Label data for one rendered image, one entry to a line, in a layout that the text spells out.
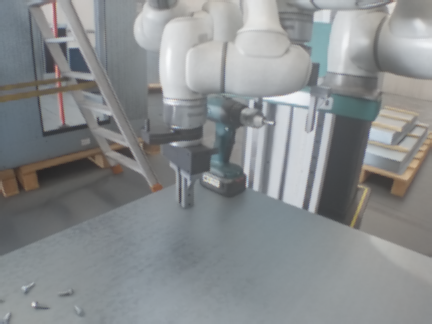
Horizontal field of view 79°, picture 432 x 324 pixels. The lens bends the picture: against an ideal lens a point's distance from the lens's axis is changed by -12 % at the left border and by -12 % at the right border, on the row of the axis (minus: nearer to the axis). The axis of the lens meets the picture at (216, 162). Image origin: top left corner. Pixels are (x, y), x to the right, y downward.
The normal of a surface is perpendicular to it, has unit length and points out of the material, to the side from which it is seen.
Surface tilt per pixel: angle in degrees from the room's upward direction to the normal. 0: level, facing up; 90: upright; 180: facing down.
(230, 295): 0
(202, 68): 93
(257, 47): 69
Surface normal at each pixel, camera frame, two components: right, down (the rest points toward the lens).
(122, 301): 0.04, -0.93
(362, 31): -0.79, 0.06
